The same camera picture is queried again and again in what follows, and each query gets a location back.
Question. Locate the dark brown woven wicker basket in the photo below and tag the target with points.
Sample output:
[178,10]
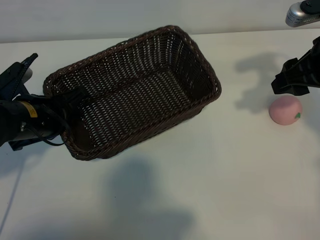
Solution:
[140,95]

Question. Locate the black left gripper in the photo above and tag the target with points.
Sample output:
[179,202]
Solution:
[42,112]

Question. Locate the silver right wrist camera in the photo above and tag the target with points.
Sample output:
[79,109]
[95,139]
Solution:
[296,16]

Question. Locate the pink peach with green leaf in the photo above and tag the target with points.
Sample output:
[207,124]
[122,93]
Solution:
[285,111]

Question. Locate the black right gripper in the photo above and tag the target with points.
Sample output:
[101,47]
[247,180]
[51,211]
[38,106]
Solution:
[316,63]

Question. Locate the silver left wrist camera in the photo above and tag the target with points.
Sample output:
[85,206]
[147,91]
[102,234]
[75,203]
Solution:
[15,75]

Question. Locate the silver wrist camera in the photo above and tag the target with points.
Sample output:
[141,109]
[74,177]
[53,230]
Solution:
[15,75]
[296,16]

